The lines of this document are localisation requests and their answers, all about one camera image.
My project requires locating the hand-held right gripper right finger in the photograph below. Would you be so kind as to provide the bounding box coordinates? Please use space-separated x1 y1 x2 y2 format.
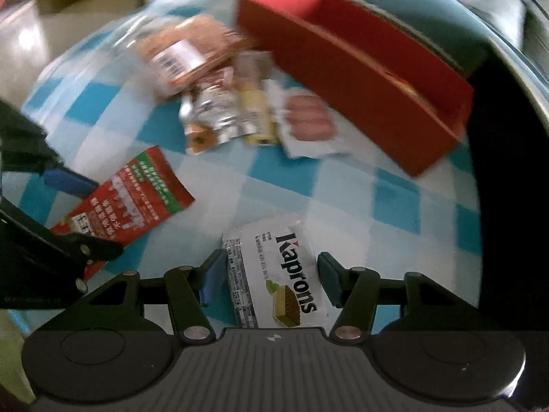
316 251 494 346

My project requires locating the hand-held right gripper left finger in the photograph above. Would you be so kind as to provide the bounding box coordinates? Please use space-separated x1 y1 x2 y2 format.
51 249 229 346

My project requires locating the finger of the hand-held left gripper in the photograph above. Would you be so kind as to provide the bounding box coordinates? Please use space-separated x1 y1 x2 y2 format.
0 197 124 310
0 101 100 197

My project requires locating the white wafer packet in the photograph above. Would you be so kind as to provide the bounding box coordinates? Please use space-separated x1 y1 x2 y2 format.
222 213 333 330

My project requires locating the red snack packet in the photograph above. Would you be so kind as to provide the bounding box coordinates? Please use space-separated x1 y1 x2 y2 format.
49 146 196 282

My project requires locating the silver cracker packet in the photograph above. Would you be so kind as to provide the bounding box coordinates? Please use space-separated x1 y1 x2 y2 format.
179 69 254 155

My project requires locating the white sausage packet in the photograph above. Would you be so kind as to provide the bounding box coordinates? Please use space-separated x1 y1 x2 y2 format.
268 79 350 159

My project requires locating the yellow snack packet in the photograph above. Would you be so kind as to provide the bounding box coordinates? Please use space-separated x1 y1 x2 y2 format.
236 54 277 147

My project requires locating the clear bag of brown snacks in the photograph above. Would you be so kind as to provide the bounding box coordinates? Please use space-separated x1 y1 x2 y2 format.
107 13 258 104

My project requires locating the red cardboard box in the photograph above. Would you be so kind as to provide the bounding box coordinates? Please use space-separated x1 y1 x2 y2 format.
236 0 475 176

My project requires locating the blue white checkered tablecloth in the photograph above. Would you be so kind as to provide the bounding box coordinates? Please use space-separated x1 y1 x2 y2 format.
21 0 483 335

